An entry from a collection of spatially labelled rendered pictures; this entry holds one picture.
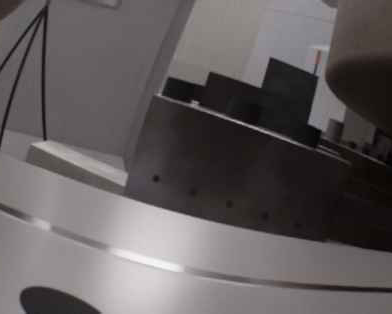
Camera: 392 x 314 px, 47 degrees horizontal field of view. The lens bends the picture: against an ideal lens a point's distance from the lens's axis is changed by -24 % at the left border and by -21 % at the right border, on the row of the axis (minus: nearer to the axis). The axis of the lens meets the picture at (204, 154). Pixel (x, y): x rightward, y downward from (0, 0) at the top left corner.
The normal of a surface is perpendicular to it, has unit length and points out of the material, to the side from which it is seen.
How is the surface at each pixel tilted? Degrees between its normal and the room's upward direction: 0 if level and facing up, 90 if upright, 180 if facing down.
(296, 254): 0
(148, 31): 90
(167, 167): 90
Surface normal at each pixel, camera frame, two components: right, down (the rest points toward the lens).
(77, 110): 0.55, 0.28
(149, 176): -0.15, 0.07
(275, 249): 0.31, -0.94
